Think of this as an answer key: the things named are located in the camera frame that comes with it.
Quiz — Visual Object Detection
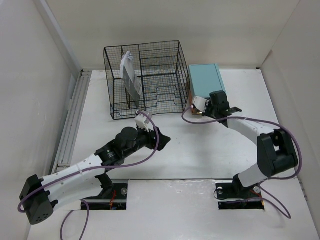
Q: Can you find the aluminium rail frame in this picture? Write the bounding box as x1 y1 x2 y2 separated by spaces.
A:
49 69 92 174

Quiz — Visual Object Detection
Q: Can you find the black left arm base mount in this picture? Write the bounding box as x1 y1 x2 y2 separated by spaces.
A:
85 179 129 211

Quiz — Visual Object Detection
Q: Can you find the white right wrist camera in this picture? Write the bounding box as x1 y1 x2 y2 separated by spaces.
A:
192 96 210 113

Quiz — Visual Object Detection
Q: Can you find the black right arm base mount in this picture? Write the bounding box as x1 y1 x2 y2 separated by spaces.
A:
214 181 265 210

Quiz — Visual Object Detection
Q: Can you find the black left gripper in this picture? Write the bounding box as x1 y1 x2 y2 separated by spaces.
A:
123 123 169 158

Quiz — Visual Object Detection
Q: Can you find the blue orange drawer box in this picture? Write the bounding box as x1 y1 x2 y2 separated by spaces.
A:
188 63 227 104

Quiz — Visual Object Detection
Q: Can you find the black wire mesh desk organizer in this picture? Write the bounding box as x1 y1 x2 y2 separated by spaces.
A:
103 40 190 120

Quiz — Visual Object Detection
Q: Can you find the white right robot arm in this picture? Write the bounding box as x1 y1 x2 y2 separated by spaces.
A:
204 90 299 197

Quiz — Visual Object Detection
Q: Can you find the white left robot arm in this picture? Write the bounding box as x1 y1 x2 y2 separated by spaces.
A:
19 127 171 225

